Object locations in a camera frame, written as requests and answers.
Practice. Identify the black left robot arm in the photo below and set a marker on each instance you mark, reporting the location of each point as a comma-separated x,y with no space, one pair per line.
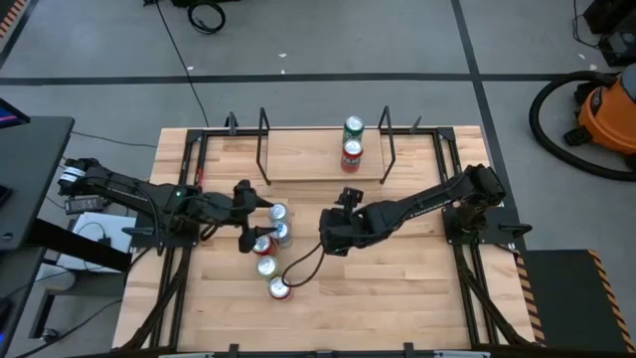
129,191

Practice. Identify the black mat with hazard stripes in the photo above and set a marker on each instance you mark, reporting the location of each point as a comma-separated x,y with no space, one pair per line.
566,298

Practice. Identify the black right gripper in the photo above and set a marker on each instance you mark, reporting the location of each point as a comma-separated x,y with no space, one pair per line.
338,231

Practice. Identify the orange shop vacuum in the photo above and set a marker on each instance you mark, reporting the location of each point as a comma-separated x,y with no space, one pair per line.
608,114
534,119

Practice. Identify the silver can top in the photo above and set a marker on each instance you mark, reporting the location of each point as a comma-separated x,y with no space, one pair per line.
278,211

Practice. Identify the black metal table frame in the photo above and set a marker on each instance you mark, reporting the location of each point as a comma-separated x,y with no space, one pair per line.
427,132

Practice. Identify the black power adapter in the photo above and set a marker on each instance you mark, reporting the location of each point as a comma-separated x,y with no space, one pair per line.
87,204

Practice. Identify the black diagonal beam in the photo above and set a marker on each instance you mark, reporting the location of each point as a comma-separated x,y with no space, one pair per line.
79,246

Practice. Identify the black desk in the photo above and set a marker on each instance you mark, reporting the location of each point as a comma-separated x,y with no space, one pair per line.
35,174

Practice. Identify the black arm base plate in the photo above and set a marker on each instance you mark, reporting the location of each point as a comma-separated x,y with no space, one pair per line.
497,233
149,243

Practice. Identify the dark green soda can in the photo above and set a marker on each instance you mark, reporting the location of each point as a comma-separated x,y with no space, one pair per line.
354,124

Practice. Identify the red Fanta strawberry can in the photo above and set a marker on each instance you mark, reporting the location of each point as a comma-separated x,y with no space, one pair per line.
351,161
277,291

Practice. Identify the white box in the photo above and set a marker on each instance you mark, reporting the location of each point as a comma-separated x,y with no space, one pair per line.
89,224

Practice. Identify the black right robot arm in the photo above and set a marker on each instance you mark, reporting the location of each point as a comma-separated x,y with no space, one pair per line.
427,201

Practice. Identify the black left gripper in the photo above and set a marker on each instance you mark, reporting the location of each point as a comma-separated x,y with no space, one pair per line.
231,209

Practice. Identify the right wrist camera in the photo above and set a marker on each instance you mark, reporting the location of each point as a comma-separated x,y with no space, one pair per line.
349,196

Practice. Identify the plain red soda can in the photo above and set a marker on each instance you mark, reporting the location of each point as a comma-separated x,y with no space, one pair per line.
264,247

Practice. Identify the black equipment case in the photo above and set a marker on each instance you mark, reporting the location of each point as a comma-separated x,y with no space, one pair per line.
618,45

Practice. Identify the pale green soda can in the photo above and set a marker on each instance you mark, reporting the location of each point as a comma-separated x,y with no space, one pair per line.
267,266

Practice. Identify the blue tall slim can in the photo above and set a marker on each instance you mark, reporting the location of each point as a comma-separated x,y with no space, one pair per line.
284,237

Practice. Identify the laptop screen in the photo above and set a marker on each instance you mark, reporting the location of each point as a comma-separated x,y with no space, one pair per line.
10,117

